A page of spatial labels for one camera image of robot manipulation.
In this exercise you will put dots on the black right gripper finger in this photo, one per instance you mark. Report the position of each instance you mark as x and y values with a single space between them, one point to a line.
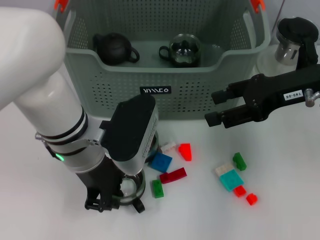
235 91
235 116

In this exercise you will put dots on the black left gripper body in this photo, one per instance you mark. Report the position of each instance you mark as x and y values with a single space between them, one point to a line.
102 180

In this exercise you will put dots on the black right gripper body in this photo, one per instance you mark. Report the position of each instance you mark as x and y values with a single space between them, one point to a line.
275 92

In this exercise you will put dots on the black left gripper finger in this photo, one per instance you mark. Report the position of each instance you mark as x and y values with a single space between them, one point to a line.
100 203

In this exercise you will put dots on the white toy brick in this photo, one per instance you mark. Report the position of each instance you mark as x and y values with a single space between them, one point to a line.
168 147
223 169

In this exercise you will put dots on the cyan square toy plate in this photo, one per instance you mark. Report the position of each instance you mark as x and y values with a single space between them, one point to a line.
231 180

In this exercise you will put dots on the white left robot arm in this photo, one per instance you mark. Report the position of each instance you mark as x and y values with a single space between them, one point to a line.
45 105

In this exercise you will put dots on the grey perforated storage bin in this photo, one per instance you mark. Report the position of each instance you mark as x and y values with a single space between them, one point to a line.
187 100

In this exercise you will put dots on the green toy brick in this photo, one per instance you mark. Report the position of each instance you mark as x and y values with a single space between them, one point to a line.
158 188
240 161

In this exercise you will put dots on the red sloped toy brick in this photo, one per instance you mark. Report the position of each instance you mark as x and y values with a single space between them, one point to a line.
186 151

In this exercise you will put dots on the blue square toy plate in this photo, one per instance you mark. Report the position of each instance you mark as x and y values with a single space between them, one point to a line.
162 162

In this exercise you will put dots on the dark red long brick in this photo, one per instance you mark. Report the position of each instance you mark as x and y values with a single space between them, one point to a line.
173 175

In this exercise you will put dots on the small red toy brick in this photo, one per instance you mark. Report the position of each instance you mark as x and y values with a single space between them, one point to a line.
251 199
240 191

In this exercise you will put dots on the dark clay teapot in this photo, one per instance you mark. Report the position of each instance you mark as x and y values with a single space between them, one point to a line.
113 48

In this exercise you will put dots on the thin dark wall strip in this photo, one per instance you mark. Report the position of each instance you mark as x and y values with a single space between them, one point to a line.
280 12

